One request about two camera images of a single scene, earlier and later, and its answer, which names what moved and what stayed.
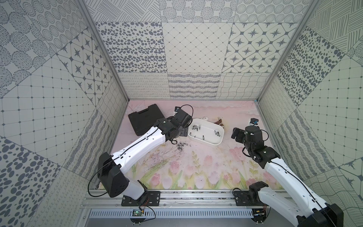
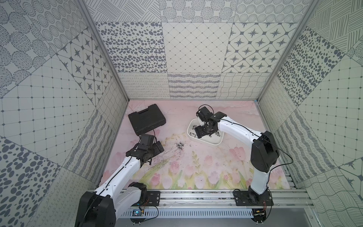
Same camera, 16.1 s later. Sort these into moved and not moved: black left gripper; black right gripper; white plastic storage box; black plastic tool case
Moved: black right gripper; black left gripper
Not moved: white plastic storage box; black plastic tool case
